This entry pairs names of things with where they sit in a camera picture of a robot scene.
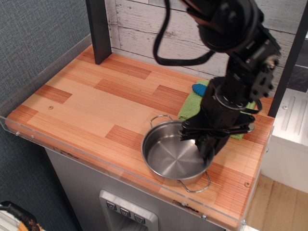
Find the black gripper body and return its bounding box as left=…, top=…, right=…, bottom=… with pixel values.
left=181, top=77, right=255, bottom=155

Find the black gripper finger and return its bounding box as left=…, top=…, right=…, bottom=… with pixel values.
left=178, top=130, right=199, bottom=141
left=195, top=136, right=215, bottom=159

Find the stainless steel pot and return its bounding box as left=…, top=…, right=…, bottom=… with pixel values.
left=141, top=115, right=214, bottom=193

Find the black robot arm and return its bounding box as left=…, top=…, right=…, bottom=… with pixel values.
left=181, top=0, right=281, bottom=158

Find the green towel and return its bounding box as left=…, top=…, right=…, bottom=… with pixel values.
left=178, top=77, right=259, bottom=139

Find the white toy sink unit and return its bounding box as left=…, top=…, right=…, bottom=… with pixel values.
left=261, top=89, right=308, bottom=193

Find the silver dispenser button panel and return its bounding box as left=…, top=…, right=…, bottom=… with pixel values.
left=99, top=190, right=159, bottom=231

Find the grey toy fridge cabinet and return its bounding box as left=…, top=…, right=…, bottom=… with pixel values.
left=46, top=149, right=223, bottom=231

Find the orange black object corner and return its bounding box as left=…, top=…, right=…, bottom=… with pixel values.
left=0, top=201, right=43, bottom=231

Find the clear acrylic table guard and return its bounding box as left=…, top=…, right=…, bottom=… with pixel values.
left=0, top=36, right=274, bottom=231

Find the blue handled metal spoon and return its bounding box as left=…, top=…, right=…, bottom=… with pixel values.
left=192, top=82, right=255, bottom=134

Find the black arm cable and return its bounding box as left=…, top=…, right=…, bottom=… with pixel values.
left=153, top=0, right=216, bottom=66

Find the dark vertical post right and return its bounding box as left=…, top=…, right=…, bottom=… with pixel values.
left=268, top=3, right=308, bottom=118

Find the dark vertical post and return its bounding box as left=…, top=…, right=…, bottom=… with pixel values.
left=86, top=0, right=112, bottom=64
left=268, top=3, right=308, bottom=118

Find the dark vertical post left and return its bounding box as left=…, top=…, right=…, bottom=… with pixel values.
left=86, top=0, right=112, bottom=64

